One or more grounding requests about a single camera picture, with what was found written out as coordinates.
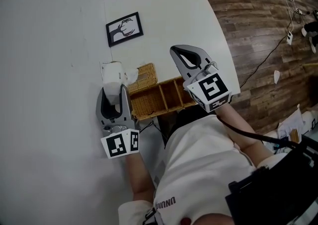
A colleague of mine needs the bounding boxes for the person's left forearm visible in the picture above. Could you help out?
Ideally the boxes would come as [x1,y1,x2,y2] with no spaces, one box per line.
[123,151,157,202]

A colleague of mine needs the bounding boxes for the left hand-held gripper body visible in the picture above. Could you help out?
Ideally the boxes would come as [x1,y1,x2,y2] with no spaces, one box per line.
[100,116,140,160]

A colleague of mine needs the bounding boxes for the black framed antler picture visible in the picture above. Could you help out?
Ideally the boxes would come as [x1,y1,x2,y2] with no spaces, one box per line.
[105,11,145,48]

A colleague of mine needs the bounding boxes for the thin black cable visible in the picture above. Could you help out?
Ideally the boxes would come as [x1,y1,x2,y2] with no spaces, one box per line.
[139,119,167,150]

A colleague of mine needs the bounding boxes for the person's right forearm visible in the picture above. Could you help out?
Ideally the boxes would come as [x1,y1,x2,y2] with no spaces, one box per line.
[214,104,274,162]

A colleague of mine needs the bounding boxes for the black backpack harness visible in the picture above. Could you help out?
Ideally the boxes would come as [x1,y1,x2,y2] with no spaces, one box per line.
[224,133,318,225]

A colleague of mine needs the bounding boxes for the pile of white bags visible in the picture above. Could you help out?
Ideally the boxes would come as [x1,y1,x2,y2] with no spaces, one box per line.
[276,104,318,145]

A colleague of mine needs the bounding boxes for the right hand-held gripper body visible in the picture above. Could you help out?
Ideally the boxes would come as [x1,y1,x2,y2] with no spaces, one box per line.
[182,59,232,114]

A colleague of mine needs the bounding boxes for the thick black gripper cable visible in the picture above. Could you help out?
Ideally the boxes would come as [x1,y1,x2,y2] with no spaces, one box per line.
[215,114,303,148]

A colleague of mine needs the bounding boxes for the long black floor cable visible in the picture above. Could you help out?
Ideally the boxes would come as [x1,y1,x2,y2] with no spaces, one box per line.
[238,35,289,88]

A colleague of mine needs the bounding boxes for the person's white shirt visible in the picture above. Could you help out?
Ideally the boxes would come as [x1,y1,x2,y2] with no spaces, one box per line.
[117,114,274,225]

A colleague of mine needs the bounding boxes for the woven wicker tissue box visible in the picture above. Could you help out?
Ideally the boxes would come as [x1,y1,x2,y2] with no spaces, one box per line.
[127,63,200,122]

